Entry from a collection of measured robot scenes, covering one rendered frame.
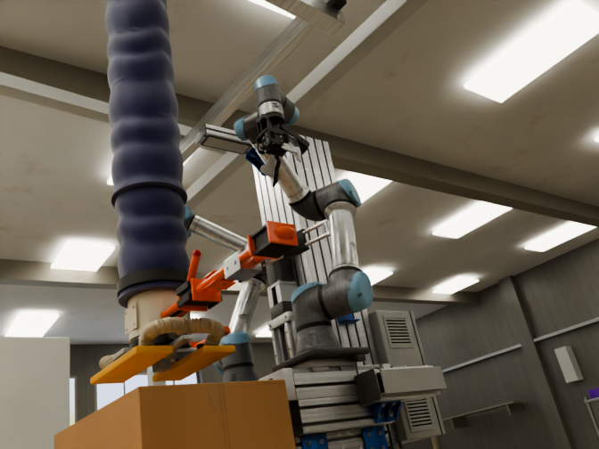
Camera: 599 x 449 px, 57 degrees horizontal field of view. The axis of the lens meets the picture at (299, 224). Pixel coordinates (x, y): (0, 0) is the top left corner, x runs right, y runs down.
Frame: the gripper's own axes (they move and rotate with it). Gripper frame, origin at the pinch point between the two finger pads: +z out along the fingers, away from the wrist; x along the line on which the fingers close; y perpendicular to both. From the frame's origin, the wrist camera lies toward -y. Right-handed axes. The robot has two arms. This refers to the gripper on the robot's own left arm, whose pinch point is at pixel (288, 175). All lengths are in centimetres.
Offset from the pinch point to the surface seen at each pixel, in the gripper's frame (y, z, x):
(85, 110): -2, -170, -203
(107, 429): 47, 63, -26
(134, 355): 41, 47, -24
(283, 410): 9, 65, -9
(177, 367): 23, 47, -39
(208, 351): 21, 46, -22
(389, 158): -356, -234, -244
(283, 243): 26, 36, 25
